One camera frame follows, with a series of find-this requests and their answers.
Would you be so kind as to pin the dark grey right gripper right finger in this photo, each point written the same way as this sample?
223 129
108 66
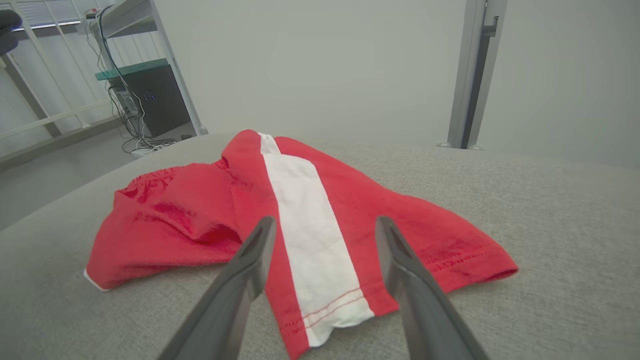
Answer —
425 300

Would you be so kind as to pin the red shorts with white stripe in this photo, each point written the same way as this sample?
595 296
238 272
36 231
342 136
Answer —
175 225

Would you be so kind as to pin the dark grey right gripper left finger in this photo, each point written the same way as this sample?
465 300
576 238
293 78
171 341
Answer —
225 300

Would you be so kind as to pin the black computer tower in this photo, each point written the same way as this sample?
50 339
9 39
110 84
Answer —
160 100

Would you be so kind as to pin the grey metal partition post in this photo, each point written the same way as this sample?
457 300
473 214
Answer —
467 75

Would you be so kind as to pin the white metal railing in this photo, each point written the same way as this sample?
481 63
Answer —
50 117

